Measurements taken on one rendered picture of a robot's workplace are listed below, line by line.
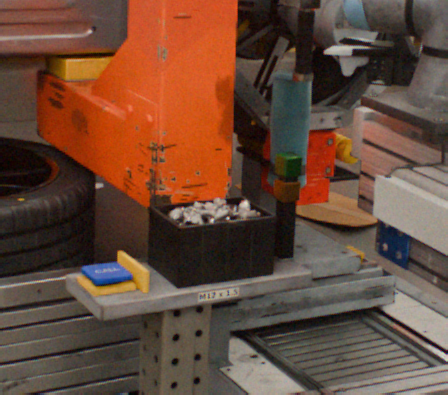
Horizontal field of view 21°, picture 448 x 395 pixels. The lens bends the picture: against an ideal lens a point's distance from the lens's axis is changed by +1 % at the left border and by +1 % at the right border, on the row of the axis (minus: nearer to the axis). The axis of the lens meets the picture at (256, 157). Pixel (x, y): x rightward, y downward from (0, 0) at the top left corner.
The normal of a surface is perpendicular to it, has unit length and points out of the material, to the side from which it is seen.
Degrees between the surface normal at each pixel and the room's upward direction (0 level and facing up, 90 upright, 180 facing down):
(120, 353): 90
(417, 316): 0
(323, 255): 0
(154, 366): 90
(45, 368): 90
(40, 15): 90
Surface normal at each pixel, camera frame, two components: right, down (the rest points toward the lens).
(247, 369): 0.05, -0.97
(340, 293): 0.49, 0.25
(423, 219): -0.88, 0.07
